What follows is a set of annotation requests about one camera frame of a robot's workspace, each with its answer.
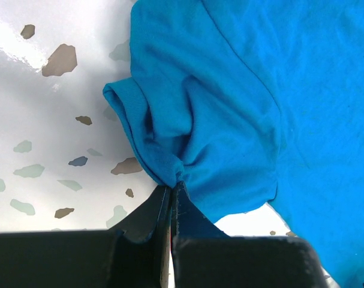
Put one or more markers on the blue t shirt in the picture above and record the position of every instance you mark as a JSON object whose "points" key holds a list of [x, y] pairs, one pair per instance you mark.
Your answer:
{"points": [[254, 102]]}

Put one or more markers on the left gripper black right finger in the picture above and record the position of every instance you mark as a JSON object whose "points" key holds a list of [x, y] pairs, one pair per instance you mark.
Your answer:
{"points": [[204, 256]]}

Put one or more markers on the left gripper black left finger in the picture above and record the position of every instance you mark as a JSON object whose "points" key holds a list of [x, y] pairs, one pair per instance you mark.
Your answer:
{"points": [[132, 253]]}

